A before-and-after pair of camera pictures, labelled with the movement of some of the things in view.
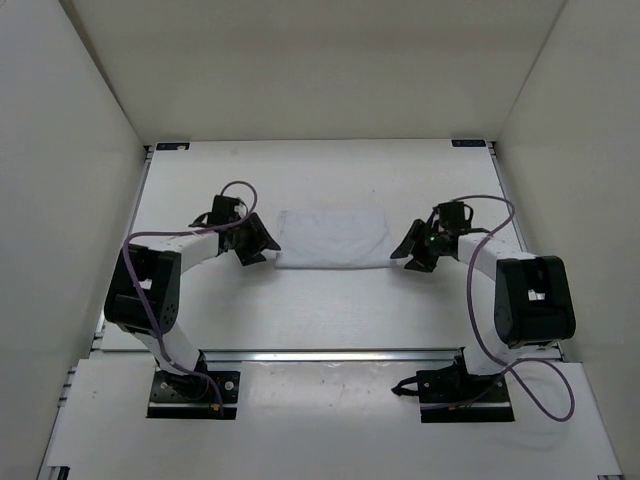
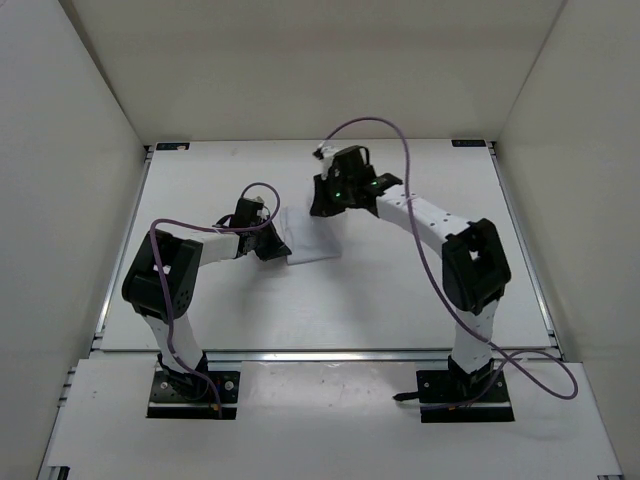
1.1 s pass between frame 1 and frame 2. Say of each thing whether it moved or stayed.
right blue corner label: stayed
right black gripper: moved
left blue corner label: stayed
